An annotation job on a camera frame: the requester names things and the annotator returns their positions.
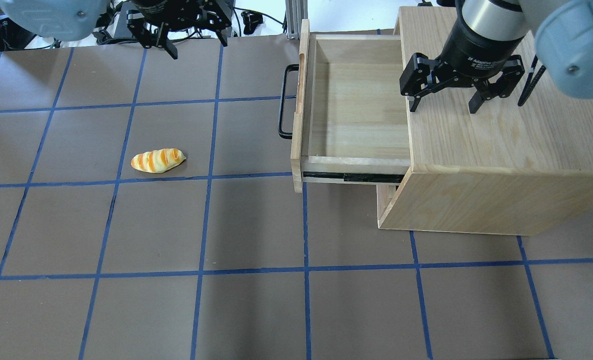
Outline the wooden drawer cabinet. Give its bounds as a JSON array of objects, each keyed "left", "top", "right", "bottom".
[{"left": 376, "top": 6, "right": 593, "bottom": 236}]

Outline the black metal drawer handle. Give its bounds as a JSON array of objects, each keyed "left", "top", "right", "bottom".
[{"left": 277, "top": 63, "right": 300, "bottom": 140}]

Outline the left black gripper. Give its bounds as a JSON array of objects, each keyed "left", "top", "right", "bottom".
[{"left": 126, "top": 0, "right": 232, "bottom": 60}]

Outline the wooden drawer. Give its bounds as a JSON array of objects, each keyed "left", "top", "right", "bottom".
[{"left": 290, "top": 19, "right": 411, "bottom": 193}]

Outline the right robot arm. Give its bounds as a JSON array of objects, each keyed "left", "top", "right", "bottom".
[{"left": 399, "top": 0, "right": 593, "bottom": 114}]

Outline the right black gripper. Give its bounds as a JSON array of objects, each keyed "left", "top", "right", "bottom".
[{"left": 399, "top": 20, "right": 525, "bottom": 114}]

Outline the toy bread loaf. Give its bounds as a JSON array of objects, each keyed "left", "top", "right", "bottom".
[{"left": 129, "top": 148, "right": 187, "bottom": 174}]

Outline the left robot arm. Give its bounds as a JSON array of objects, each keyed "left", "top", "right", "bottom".
[{"left": 0, "top": 0, "right": 231, "bottom": 60}]

